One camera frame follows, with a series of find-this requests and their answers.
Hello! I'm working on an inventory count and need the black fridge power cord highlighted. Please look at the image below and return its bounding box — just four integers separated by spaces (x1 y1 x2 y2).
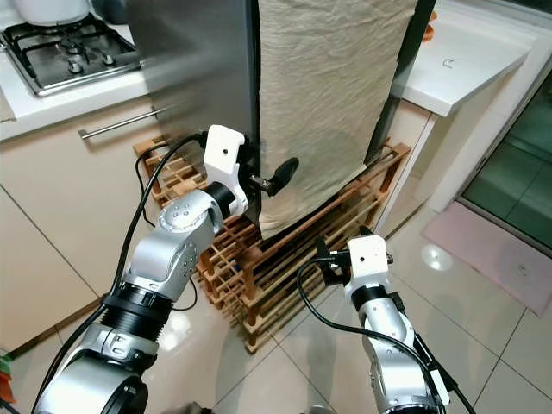
135 142 199 313

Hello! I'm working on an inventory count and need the small steel fridge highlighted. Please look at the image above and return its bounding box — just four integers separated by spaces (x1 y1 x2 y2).
125 0 436 242

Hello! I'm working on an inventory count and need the silver cabinet handle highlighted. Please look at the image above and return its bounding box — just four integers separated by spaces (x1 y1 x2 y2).
78 105 169 141

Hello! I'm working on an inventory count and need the beige wrinkled cloth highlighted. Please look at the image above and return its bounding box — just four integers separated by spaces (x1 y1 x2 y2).
257 0 419 241

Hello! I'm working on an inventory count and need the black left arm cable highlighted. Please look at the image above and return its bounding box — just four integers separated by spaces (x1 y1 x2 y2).
30 131 210 414

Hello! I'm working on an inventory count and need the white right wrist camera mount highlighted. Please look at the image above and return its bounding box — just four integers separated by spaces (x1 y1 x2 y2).
348 235 392 290

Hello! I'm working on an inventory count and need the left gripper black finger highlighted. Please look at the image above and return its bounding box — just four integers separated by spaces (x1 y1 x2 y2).
267 156 301 197

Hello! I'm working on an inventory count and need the wooden slatted rack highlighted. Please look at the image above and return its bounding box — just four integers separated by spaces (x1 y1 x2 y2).
134 134 412 354

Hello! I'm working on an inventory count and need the white lidded cooking pot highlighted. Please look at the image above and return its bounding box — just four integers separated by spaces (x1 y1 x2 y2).
13 0 91 27

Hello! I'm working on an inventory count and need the cream kitchen cabinet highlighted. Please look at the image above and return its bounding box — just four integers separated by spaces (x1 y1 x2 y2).
0 52 191 354

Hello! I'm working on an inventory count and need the white topped side cabinet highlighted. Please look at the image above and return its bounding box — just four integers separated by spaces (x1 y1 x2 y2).
375 0 552 238

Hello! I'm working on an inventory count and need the steel gas stove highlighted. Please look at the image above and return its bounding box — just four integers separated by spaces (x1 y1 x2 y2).
2 17 143 97

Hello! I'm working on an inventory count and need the pink floor mat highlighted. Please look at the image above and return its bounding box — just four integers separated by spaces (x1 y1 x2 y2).
423 203 552 316

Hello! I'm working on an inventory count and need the white door frame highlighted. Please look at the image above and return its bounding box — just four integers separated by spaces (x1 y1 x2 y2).
427 43 552 212

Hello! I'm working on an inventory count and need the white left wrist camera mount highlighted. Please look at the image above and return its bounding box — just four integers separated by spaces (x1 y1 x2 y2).
204 125 251 204

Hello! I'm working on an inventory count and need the orange plastic board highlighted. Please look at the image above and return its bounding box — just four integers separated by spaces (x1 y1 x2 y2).
0 371 16 405

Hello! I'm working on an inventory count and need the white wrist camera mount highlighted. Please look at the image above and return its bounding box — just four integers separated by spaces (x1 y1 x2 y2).
348 235 392 290
204 125 251 204

